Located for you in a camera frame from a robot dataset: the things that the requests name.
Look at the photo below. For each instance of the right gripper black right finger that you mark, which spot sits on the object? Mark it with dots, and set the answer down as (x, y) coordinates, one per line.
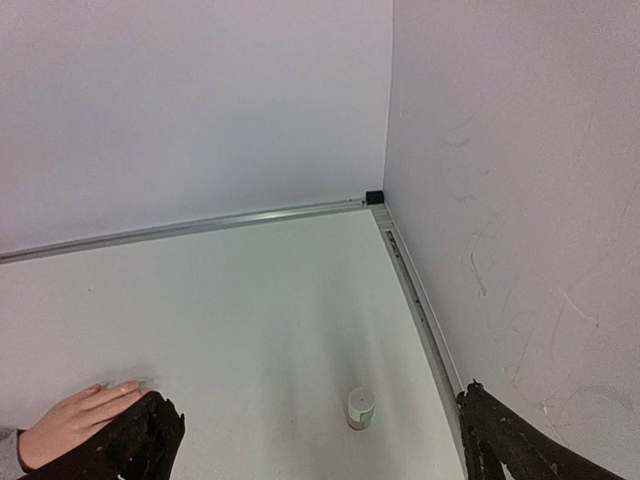
(498, 442)

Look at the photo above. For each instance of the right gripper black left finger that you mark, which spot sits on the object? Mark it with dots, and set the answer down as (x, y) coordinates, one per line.
(139, 444)

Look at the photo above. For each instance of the mannequin hand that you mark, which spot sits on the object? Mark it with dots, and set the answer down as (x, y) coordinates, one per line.
(74, 420)

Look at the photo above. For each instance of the grey hoodie sweatshirt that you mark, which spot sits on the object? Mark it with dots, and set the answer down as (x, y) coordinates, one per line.
(10, 465)

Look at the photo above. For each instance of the aluminium table frame rail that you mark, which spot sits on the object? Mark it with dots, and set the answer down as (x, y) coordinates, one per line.
(383, 218)

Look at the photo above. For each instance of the black corner bracket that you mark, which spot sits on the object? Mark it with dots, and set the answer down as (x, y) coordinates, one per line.
(374, 197)

